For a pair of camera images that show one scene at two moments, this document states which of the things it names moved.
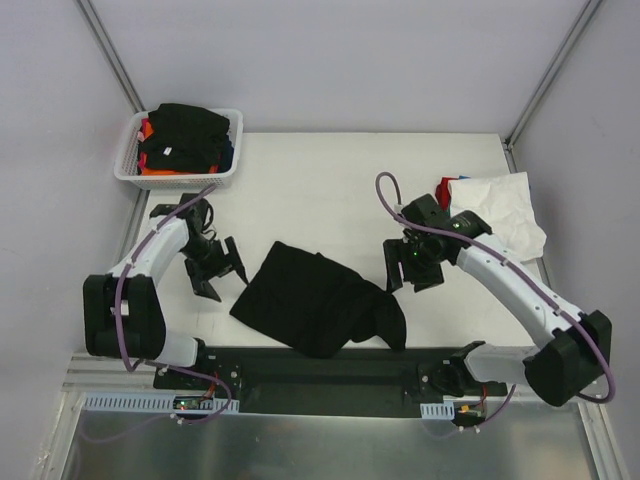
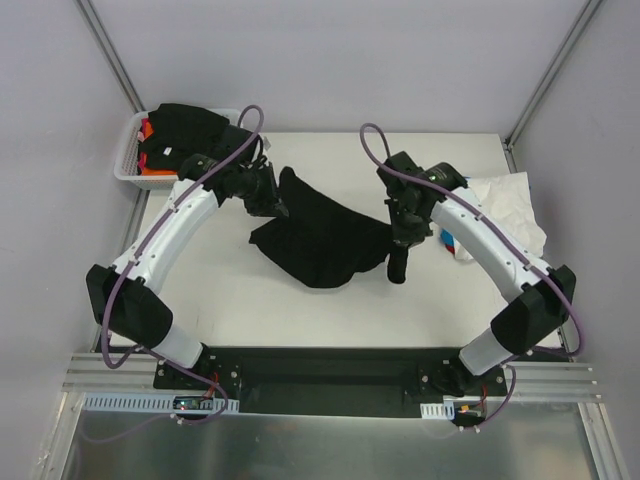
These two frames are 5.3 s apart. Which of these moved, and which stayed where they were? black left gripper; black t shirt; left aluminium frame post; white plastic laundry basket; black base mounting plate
Moved: black t shirt; black left gripper
Stayed: left aluminium frame post; black base mounting plate; white plastic laundry basket
